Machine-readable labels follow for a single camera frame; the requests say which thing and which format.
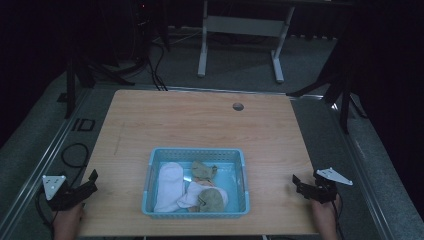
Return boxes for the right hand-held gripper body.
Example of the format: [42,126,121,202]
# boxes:
[305,167,354,205]

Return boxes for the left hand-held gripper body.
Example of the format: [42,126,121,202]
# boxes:
[42,174,92,212]

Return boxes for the light blue plastic basket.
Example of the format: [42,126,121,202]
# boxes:
[141,147,251,220]

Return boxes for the long white sock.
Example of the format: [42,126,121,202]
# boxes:
[153,161,185,213]

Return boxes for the rounded green sock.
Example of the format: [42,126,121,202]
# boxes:
[197,188,226,213]

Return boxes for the short white sock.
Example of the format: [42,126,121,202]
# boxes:
[176,181,230,210]

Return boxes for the person's left hand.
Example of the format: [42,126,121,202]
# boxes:
[52,202,85,240]

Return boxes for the person's right hand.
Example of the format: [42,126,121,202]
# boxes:
[311,193,342,240]

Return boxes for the black metal stand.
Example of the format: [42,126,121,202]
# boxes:
[57,54,136,120]
[287,29,368,135]

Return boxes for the black looped floor cable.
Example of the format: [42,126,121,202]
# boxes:
[61,142,91,169]

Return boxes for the left hand-held gripper cable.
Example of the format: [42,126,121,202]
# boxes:
[34,188,56,234]

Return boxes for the hand-held gripper cable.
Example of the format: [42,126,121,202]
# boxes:
[331,199,345,240]
[34,188,56,234]

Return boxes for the right hand-held gripper cable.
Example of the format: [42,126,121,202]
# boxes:
[331,199,345,240]

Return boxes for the black hanging cables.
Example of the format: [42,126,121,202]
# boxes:
[145,41,169,92]

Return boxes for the white metal desk frame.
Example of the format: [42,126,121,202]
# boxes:
[196,0,296,84]

